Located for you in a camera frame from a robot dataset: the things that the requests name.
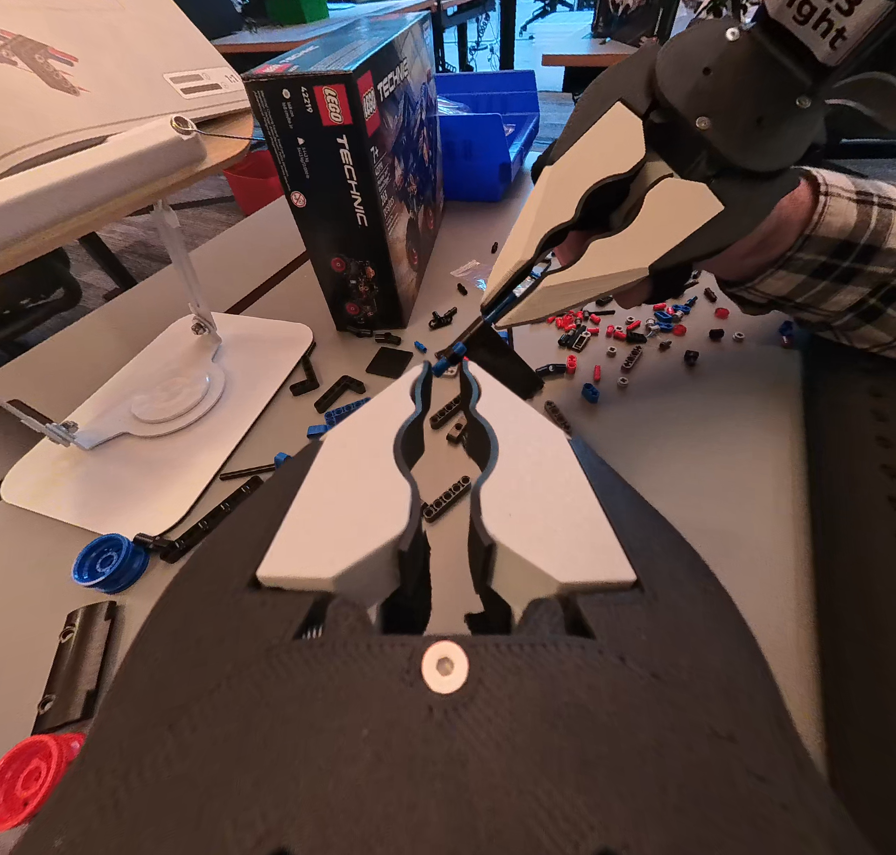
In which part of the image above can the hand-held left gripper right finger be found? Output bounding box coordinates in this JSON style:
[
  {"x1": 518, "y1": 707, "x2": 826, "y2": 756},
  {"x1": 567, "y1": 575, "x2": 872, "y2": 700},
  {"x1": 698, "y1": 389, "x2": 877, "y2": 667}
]
[{"x1": 458, "y1": 360, "x2": 638, "y2": 633}]

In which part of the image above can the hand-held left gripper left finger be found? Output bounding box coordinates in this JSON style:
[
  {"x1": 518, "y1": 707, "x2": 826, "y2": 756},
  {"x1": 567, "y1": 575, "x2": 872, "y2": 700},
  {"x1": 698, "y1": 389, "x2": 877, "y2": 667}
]
[{"x1": 255, "y1": 360, "x2": 433, "y2": 633}]

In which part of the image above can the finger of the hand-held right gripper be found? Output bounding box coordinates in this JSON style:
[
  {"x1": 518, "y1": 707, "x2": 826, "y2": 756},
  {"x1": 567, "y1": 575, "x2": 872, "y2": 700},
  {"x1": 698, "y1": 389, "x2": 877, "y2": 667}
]
[
  {"x1": 482, "y1": 101, "x2": 648, "y2": 313},
  {"x1": 496, "y1": 173, "x2": 727, "y2": 330}
]

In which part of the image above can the pile of small pins connectors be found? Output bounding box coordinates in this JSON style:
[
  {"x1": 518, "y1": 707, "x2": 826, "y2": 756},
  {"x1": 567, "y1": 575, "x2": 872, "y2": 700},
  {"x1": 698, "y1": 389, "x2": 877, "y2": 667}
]
[{"x1": 535, "y1": 278, "x2": 799, "y2": 408}]

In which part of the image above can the small black blue brick assembly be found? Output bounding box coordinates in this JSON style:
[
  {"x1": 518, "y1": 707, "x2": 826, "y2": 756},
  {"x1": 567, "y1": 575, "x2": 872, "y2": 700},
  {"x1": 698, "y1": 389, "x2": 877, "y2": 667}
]
[{"x1": 451, "y1": 294, "x2": 548, "y2": 401}]

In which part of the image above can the person's right forearm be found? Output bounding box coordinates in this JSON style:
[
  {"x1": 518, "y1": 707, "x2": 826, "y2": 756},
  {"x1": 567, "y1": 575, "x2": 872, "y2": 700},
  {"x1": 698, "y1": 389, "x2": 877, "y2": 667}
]
[{"x1": 717, "y1": 166, "x2": 896, "y2": 359}]

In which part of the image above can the grey desk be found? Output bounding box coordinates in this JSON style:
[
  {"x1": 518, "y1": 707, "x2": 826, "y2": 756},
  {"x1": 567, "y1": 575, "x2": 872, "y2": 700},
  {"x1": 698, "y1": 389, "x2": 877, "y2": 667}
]
[{"x1": 0, "y1": 169, "x2": 830, "y2": 831}]

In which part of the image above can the long background wooden desk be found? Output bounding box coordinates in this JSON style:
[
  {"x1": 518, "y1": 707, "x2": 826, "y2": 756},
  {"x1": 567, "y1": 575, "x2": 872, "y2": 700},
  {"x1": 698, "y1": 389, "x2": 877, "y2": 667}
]
[{"x1": 210, "y1": 0, "x2": 501, "y2": 55}]

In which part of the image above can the person's right hand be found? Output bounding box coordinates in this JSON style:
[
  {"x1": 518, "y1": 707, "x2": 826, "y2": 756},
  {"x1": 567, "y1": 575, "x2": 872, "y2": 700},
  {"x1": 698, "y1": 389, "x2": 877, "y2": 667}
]
[{"x1": 618, "y1": 178, "x2": 820, "y2": 309}]

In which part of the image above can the black long axle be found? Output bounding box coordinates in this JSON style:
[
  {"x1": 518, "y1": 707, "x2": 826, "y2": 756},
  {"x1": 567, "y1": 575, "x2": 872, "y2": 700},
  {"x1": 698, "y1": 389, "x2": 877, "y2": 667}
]
[{"x1": 219, "y1": 452, "x2": 291, "y2": 481}]

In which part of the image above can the blue plastic storage bin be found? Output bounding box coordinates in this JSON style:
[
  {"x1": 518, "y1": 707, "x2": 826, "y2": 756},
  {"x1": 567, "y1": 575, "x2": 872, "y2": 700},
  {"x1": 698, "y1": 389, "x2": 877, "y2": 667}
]
[{"x1": 434, "y1": 70, "x2": 541, "y2": 203}]

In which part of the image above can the blue angled beam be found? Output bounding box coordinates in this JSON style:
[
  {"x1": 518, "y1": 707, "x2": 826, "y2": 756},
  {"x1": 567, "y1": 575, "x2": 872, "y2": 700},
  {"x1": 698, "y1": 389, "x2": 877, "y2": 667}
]
[{"x1": 304, "y1": 399, "x2": 370, "y2": 439}]

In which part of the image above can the black short straight beam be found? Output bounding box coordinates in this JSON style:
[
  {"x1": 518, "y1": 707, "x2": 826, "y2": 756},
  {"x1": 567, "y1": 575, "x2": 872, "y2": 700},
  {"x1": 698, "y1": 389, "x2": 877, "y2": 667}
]
[{"x1": 422, "y1": 477, "x2": 471, "y2": 522}]

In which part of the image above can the black angled beam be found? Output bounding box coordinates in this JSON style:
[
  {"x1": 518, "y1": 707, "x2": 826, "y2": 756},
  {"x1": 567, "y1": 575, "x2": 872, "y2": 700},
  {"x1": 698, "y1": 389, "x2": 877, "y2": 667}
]
[
  {"x1": 289, "y1": 341, "x2": 319, "y2": 397},
  {"x1": 314, "y1": 375, "x2": 366, "y2": 414}
]

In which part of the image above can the black long straight beam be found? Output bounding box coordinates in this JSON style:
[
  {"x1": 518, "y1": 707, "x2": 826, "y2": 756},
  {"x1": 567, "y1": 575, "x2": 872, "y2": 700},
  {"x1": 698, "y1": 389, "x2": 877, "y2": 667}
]
[{"x1": 133, "y1": 476, "x2": 266, "y2": 563}]

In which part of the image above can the black square tile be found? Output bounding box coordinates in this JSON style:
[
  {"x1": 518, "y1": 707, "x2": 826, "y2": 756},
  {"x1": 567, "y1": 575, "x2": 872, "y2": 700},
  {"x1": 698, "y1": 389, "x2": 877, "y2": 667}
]
[{"x1": 365, "y1": 346, "x2": 414, "y2": 379}]

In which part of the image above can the blue wheel rim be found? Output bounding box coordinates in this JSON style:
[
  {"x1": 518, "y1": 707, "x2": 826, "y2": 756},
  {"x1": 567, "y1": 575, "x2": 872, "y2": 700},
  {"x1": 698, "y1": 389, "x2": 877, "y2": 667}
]
[{"x1": 72, "y1": 535, "x2": 150, "y2": 593}]

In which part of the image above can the black toy set box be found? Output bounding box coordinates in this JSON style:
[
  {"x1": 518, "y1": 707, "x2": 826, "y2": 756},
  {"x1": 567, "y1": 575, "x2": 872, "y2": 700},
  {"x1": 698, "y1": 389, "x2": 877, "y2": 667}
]
[{"x1": 241, "y1": 12, "x2": 445, "y2": 331}]

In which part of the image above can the black curved panel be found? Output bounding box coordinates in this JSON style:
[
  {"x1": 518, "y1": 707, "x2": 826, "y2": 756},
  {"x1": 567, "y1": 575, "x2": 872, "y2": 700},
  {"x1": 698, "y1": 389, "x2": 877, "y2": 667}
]
[{"x1": 33, "y1": 601, "x2": 119, "y2": 737}]

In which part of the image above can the red plastic bin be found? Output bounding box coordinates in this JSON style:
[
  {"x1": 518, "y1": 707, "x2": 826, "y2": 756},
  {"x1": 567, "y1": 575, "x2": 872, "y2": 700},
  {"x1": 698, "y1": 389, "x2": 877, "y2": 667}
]
[{"x1": 223, "y1": 150, "x2": 284, "y2": 219}]

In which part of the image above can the red wheel rim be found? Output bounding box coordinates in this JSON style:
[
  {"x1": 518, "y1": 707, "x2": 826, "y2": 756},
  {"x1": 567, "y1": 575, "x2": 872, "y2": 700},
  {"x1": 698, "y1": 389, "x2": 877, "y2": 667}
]
[{"x1": 0, "y1": 731, "x2": 88, "y2": 828}]

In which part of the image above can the instruction booklet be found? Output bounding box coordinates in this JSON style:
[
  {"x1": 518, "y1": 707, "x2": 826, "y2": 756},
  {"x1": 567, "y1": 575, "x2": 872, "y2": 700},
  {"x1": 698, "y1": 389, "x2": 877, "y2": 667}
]
[{"x1": 0, "y1": 0, "x2": 247, "y2": 170}]

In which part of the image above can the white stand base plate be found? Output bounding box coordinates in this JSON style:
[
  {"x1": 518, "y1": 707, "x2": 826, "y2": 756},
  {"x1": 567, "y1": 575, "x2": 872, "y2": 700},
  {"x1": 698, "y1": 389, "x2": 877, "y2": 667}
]
[{"x1": 0, "y1": 110, "x2": 316, "y2": 541}]

